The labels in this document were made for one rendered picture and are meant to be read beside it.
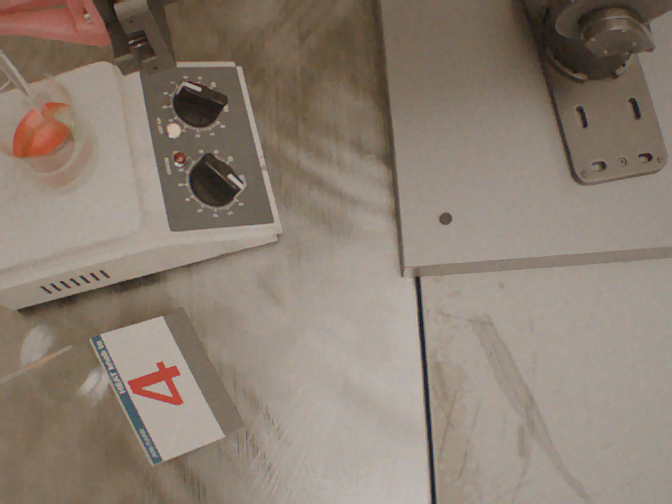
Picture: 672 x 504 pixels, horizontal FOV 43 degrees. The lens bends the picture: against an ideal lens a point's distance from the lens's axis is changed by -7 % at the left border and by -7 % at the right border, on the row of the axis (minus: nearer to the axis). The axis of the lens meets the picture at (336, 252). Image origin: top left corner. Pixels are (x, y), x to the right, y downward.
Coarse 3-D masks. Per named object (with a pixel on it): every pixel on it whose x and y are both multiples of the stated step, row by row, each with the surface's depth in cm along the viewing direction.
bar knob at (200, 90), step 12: (192, 84) 57; (180, 96) 57; (192, 96) 57; (204, 96) 57; (216, 96) 57; (180, 108) 57; (192, 108) 58; (204, 108) 58; (216, 108) 58; (192, 120) 58; (204, 120) 58
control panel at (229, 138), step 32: (160, 96) 58; (160, 128) 57; (192, 128) 58; (224, 128) 59; (160, 160) 56; (192, 160) 57; (224, 160) 58; (256, 160) 59; (192, 192) 56; (256, 192) 58; (192, 224) 55; (224, 224) 57; (256, 224) 58
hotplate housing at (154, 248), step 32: (192, 64) 60; (224, 64) 61; (128, 96) 57; (128, 128) 56; (256, 128) 61; (160, 192) 55; (160, 224) 54; (64, 256) 54; (96, 256) 54; (128, 256) 55; (160, 256) 56; (192, 256) 58; (0, 288) 54; (32, 288) 55; (64, 288) 57
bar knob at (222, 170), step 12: (204, 156) 55; (204, 168) 56; (216, 168) 56; (228, 168) 56; (192, 180) 56; (204, 180) 56; (216, 180) 56; (228, 180) 56; (240, 180) 56; (204, 192) 56; (216, 192) 57; (228, 192) 56; (216, 204) 56
